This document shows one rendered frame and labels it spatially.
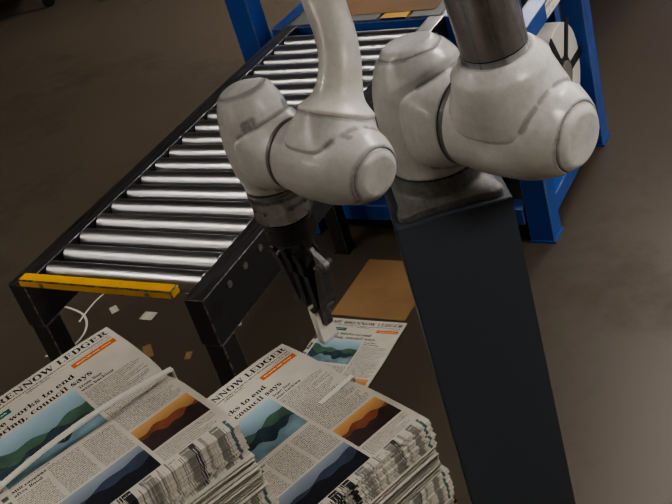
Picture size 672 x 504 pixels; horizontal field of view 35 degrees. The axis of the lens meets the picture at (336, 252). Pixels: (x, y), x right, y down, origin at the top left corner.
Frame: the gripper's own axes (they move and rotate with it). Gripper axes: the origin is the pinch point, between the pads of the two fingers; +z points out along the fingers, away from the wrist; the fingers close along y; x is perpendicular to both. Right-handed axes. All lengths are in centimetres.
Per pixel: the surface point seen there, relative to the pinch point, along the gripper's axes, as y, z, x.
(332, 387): -1.4, 13.4, -1.6
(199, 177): -94, 16, 36
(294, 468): 7.5, 13.0, -17.6
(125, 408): 0.8, -9.8, -34.6
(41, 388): -14.8, -10.3, -39.6
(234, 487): 18.7, -2.3, -31.9
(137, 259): -78, 17, 7
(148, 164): -114, 16, 34
